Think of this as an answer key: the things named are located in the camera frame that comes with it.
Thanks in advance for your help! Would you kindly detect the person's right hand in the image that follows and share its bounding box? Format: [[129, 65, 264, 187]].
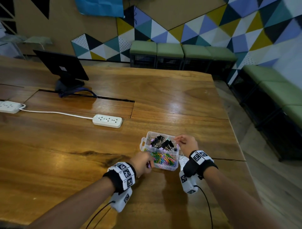
[[174, 134, 199, 158]]

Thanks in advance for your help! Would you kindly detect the person's left hand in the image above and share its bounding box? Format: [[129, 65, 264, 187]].
[[128, 151, 155, 178]]

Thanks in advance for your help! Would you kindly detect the clear plastic box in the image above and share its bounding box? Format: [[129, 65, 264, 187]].
[[139, 131, 181, 171]]

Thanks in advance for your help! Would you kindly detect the heap of sorted paper clips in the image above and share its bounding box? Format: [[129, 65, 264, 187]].
[[145, 151, 177, 168]]

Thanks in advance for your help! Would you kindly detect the group of binder clips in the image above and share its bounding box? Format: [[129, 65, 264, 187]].
[[147, 135, 177, 151]]

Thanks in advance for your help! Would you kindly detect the person's left forearm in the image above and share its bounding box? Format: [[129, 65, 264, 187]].
[[26, 177, 116, 229]]

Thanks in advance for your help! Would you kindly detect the person's right forearm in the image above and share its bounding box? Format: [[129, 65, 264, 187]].
[[203, 166, 281, 229]]

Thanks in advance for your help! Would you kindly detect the right wrist marker band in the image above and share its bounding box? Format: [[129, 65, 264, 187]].
[[183, 150, 219, 179]]

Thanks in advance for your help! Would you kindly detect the wrist marker band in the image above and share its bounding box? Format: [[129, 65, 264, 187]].
[[183, 150, 219, 179], [103, 162, 137, 193]]

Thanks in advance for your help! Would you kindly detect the left wrist marker band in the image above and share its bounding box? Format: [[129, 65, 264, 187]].
[[103, 162, 137, 193]]

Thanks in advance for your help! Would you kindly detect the white power strip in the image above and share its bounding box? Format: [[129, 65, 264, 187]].
[[0, 101, 26, 114], [92, 114, 123, 129]]

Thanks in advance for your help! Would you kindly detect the wooden table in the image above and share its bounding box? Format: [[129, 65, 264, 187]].
[[0, 56, 261, 229]]

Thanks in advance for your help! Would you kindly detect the green cushioned stool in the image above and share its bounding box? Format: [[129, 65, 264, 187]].
[[229, 65, 287, 104], [205, 46, 238, 81], [156, 43, 184, 70], [259, 105, 302, 162], [182, 45, 212, 72], [243, 81, 302, 135], [130, 40, 157, 68]]

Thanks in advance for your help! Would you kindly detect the black monitor stand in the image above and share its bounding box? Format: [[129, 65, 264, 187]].
[[54, 78, 85, 97]]

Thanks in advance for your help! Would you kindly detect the black monitor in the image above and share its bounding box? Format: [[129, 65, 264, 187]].
[[33, 50, 89, 81]]

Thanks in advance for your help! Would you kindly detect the pale green chair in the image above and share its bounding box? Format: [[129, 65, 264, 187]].
[[23, 36, 53, 47]]

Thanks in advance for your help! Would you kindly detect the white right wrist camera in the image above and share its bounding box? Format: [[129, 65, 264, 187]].
[[179, 170, 199, 195]]

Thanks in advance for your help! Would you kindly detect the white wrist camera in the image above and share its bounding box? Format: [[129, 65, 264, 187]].
[[109, 187, 133, 213], [179, 170, 199, 195]]

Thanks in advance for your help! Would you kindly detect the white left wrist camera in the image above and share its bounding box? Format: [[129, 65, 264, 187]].
[[109, 187, 133, 213]]

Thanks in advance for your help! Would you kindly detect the black camera cable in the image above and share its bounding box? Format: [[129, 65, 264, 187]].
[[85, 200, 116, 229]]

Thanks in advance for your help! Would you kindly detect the dark blue cable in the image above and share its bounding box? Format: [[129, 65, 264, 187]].
[[59, 87, 98, 98]]

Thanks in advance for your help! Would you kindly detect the white power cable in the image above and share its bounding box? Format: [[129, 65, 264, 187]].
[[19, 106, 94, 120]]

